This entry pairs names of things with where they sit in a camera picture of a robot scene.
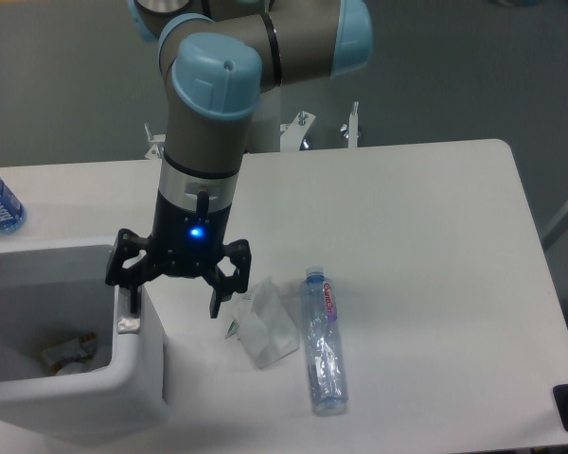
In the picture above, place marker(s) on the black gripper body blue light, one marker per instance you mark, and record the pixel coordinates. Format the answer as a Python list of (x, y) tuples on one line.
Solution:
[(181, 243)]

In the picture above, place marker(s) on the white push-lid trash can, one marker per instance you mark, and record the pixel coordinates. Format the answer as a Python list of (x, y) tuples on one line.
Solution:
[(51, 292)]

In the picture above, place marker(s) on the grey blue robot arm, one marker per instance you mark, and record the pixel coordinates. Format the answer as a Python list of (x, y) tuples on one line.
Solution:
[(216, 59)]

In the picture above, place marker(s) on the trash inside the can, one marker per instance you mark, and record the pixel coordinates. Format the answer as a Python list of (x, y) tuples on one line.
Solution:
[(74, 356)]

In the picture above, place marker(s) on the crumpled clear plastic wrapper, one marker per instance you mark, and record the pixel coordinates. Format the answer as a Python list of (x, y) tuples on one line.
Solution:
[(263, 325)]

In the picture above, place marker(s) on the clear empty plastic bottle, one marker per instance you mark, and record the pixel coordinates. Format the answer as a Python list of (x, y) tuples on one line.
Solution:
[(323, 345)]

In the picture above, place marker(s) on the white metal base frame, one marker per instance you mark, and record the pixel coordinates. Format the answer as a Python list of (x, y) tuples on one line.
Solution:
[(293, 136)]

